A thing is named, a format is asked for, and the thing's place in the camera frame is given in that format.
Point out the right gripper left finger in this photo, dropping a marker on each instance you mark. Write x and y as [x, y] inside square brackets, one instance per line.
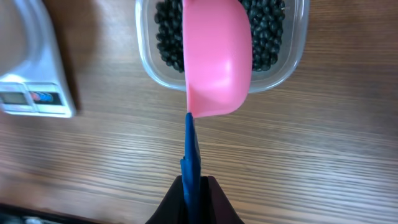
[172, 208]

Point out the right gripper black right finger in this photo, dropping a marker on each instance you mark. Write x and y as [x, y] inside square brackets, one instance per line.
[215, 206]

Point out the pink scoop blue handle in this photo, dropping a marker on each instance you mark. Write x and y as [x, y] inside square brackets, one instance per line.
[217, 55]

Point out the white digital kitchen scale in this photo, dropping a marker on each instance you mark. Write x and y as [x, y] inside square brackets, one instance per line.
[33, 81]

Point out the clear plastic container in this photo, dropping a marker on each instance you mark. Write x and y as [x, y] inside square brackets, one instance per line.
[295, 27]

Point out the black beans in container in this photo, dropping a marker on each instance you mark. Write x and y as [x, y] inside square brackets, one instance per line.
[265, 17]

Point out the black mounting rail base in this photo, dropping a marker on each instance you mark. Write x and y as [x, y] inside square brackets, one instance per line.
[17, 215]

